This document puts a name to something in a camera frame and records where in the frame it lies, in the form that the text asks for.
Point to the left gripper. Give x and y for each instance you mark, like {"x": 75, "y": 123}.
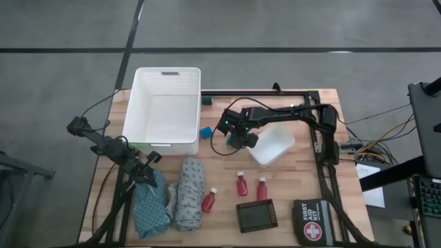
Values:
{"x": 129, "y": 160}

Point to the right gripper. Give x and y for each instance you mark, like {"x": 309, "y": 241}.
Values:
{"x": 237, "y": 124}

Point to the small white plastic bin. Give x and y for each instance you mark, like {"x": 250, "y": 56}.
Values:
{"x": 274, "y": 146}

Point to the teal patterned gown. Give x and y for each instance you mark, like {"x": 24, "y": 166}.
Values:
{"x": 150, "y": 206}

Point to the blue bandage roll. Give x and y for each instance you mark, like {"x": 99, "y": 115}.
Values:
{"x": 206, "y": 132}

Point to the red bottle with white cap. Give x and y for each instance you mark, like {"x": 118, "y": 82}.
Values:
{"x": 262, "y": 191}
{"x": 242, "y": 186}
{"x": 208, "y": 201}

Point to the grey patterned gown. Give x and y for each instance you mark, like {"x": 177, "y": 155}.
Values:
{"x": 189, "y": 193}

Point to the dark green small block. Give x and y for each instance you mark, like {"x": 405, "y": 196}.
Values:
{"x": 207, "y": 100}

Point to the large white perforated basket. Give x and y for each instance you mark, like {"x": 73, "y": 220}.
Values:
{"x": 165, "y": 113}

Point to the black slotted plastic basket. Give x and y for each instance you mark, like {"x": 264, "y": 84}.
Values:
{"x": 256, "y": 216}

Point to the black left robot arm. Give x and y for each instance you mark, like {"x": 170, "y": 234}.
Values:
{"x": 100, "y": 139}

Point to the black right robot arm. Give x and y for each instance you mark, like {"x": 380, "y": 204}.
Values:
{"x": 286, "y": 112}

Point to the black first aid kit pouch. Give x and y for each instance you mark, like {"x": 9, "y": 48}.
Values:
{"x": 311, "y": 220}

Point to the white paper sheet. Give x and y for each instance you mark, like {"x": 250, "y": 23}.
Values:
{"x": 365, "y": 170}

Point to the grey metal cart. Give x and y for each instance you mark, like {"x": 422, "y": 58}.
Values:
{"x": 20, "y": 168}

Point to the black table beam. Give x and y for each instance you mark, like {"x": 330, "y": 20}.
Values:
{"x": 389, "y": 175}

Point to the backlit black keyboard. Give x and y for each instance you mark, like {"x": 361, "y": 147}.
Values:
{"x": 430, "y": 196}

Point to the black aluminium table frame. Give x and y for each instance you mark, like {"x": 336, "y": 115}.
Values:
{"x": 258, "y": 93}

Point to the grey metal bracket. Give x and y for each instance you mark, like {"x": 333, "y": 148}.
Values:
{"x": 317, "y": 147}

